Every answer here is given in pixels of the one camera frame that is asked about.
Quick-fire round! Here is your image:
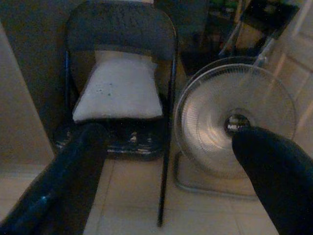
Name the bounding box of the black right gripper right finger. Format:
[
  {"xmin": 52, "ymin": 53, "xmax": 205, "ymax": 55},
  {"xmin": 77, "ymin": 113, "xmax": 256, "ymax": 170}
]
[{"xmin": 231, "ymin": 126, "xmax": 313, "ymax": 235}]

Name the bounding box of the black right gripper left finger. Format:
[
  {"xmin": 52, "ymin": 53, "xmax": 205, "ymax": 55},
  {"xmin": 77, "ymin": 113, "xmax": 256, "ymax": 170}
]
[{"xmin": 0, "ymin": 123, "xmax": 109, "ymax": 235}]

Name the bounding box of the white floor fan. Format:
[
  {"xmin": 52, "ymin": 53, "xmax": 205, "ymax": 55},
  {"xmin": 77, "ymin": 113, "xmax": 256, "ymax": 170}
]
[{"xmin": 173, "ymin": 56, "xmax": 298, "ymax": 200}]

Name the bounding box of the white pillow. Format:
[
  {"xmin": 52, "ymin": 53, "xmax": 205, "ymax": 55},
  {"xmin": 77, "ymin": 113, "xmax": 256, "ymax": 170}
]
[{"xmin": 72, "ymin": 50, "xmax": 164, "ymax": 123}]

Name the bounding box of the black folding chair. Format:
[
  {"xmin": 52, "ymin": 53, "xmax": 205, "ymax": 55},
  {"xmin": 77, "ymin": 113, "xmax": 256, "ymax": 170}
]
[{"xmin": 55, "ymin": 0, "xmax": 179, "ymax": 227}]

